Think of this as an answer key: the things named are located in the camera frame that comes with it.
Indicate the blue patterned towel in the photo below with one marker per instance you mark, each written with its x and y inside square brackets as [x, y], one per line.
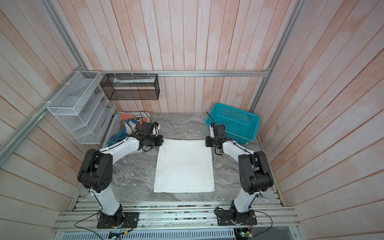
[130, 125]

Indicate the white towel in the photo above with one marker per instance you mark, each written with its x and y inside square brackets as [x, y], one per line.
[184, 166]

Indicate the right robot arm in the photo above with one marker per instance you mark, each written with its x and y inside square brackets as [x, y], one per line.
[254, 170]

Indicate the aluminium frame rail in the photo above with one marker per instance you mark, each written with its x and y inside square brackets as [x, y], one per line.
[193, 73]

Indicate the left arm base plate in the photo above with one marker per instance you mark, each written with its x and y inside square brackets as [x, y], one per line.
[123, 219]

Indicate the white wire mesh shelf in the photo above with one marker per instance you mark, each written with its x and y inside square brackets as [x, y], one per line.
[83, 112]

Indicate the black wire mesh basket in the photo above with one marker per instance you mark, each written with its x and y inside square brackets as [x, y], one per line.
[131, 86]

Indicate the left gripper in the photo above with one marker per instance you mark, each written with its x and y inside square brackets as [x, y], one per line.
[160, 140]

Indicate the teal plastic basket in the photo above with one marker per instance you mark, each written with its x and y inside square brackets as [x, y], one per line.
[239, 125]

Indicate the white laundry basket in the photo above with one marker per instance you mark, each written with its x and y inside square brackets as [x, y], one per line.
[115, 126]

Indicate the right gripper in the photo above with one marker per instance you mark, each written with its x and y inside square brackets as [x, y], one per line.
[208, 144]

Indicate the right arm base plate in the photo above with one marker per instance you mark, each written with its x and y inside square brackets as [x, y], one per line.
[232, 217]

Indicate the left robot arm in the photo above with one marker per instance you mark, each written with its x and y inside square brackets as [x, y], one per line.
[96, 172]

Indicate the red orange towel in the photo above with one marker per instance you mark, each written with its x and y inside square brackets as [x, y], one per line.
[122, 117]

